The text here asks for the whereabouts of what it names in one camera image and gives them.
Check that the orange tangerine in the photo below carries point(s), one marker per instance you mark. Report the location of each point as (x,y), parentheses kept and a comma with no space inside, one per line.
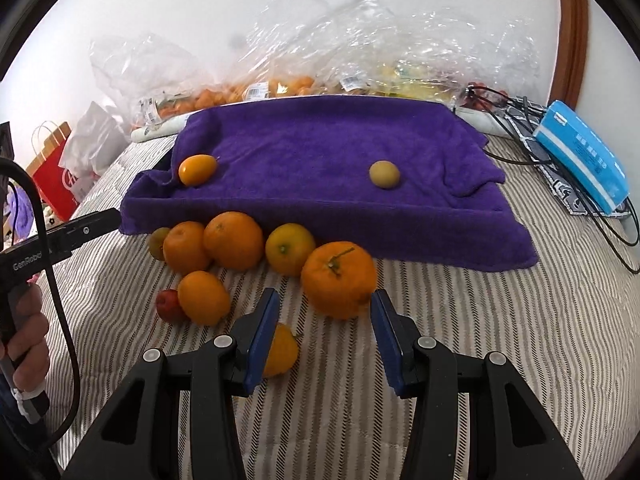
(203,298)
(233,240)
(186,247)

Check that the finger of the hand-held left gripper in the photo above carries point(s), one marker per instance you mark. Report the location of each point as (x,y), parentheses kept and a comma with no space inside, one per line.
(82,232)

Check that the white printed roll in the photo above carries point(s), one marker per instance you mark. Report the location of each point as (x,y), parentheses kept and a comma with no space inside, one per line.
(155,127)

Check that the yellow pointed fruit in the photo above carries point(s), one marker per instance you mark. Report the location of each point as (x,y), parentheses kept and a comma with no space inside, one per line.
(282,350)

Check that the small green fruit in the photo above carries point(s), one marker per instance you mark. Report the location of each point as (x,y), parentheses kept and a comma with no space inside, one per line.
(156,244)

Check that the striped quilt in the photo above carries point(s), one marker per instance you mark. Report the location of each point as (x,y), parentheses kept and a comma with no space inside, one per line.
(500,335)

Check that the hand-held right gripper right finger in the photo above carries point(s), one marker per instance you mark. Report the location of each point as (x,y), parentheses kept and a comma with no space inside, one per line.
(385,342)

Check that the oval orange kumquat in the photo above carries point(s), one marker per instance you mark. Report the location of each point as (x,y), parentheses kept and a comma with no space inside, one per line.
(197,170)

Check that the small yellow-green round fruit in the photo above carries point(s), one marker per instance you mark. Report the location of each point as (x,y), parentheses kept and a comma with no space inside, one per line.
(384,174)

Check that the purple towel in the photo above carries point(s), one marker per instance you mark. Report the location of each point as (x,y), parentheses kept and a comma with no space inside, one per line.
(310,140)

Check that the large tangerine with stem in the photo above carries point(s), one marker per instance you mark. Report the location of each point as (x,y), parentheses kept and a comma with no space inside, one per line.
(340,282)

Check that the clear bag of small oranges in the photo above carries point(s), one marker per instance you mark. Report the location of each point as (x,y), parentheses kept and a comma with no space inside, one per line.
(290,85)

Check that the pack of small red fruits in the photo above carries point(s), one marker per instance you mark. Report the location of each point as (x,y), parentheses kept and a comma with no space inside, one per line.
(482,97)

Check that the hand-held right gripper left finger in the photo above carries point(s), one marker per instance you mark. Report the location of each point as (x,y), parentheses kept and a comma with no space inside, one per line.
(262,342)

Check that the small red fruit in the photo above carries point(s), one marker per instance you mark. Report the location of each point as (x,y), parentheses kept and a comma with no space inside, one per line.
(167,306)

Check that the yellow-green tangerine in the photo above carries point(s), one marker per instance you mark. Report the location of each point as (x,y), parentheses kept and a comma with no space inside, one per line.
(290,250)

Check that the brown wooden frame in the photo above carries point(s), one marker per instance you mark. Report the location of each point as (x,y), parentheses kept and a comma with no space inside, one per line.
(572,35)

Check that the blue tissue pack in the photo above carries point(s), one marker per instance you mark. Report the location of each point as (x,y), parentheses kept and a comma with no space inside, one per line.
(582,157)

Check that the red paper bag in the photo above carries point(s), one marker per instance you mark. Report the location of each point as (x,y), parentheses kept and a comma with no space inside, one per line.
(52,180)

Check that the white plastic bag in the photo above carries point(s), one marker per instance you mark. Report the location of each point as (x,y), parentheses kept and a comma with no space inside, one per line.
(92,140)

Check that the clear bag of yellow fruit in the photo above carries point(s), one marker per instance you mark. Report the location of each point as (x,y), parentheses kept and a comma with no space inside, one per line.
(410,87)

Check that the clear bag of leafy tangerines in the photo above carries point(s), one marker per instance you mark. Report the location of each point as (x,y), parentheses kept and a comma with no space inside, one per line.
(170,102)

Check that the person's left hand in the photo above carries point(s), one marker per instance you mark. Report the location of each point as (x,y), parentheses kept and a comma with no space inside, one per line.
(32,360)

